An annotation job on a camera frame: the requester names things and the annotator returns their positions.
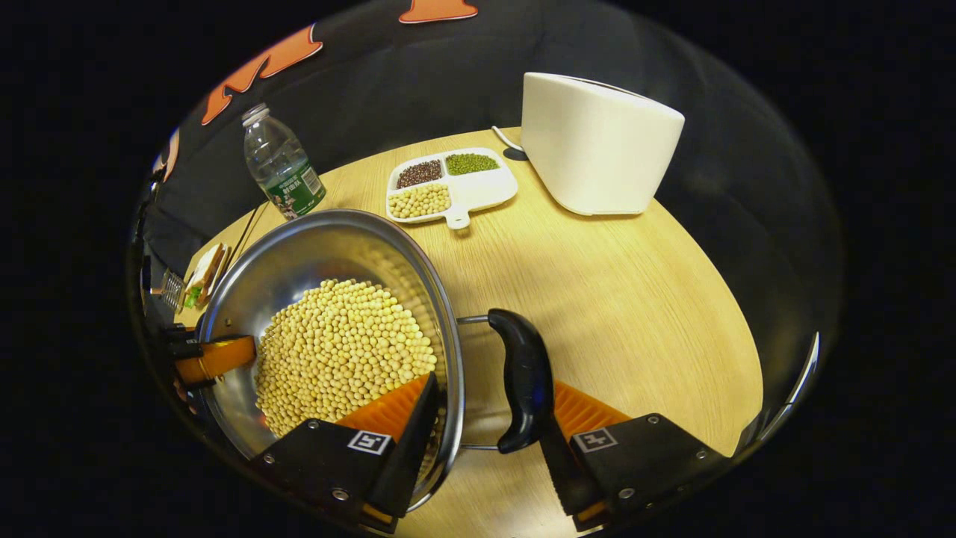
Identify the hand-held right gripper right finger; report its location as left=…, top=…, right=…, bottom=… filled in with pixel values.
left=539, top=380, right=731, bottom=533

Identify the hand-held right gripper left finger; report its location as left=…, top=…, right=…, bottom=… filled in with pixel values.
left=250, top=372, right=441, bottom=534

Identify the stainless steel pot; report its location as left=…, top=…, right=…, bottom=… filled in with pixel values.
left=196, top=208, right=557, bottom=516

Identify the sandwich with lettuce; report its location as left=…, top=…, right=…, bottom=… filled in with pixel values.
left=183, top=243, right=232, bottom=309

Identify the pile of yellow soybeans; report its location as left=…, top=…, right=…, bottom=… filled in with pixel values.
left=254, top=279, right=438, bottom=439

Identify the clear plastic water bottle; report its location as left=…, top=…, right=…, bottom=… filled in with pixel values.
left=242, top=103, right=327, bottom=221

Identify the small heap of soybeans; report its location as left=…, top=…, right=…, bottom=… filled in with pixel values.
left=388, top=183, right=452, bottom=220

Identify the heap of dark red beans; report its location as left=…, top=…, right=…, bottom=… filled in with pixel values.
left=396, top=159, right=444, bottom=189

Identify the white divided tray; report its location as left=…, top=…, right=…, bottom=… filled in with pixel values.
left=385, top=147, right=519, bottom=230

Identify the heap of green mung beans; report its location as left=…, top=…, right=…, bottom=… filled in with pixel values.
left=446, top=153, right=500, bottom=176

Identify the white toaster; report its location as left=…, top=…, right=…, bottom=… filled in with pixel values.
left=521, top=72, right=686, bottom=217

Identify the metal wire holder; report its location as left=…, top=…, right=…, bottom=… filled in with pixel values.
left=152, top=269, right=187, bottom=313

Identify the black cable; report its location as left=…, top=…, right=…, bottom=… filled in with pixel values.
left=224, top=202, right=270, bottom=277

